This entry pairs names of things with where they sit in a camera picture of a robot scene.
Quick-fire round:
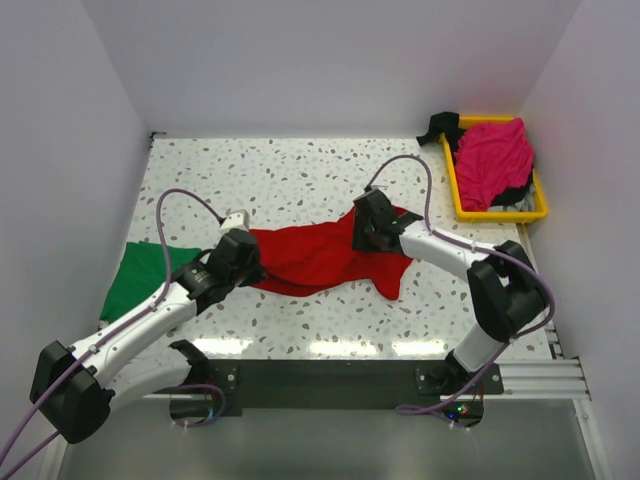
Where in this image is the grey cloth in bin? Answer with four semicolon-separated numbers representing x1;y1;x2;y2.
513;189;537;213

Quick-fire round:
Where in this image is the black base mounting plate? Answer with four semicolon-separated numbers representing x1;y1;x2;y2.
164;359;505;422

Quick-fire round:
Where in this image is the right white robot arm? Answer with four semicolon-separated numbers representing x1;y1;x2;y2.
352;189;552;393

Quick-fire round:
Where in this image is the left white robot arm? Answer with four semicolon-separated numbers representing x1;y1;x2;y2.
30;228;264;444

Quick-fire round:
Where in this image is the black t shirt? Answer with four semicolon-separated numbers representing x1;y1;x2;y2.
416;111;466;151

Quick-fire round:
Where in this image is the pink t shirt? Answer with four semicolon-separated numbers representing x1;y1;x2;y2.
454;118;535;212

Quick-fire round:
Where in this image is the yellow plastic bin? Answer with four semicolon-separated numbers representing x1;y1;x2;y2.
438;115;548;224

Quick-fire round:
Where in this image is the folded green t shirt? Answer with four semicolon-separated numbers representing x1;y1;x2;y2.
98;241;204;331

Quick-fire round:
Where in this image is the red t shirt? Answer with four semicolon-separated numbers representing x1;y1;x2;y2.
251;210;412;300

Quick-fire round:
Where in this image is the aluminium rail frame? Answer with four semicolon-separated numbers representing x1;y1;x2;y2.
498;322;591;400

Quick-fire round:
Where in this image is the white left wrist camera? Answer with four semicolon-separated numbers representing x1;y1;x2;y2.
220;209;250;232

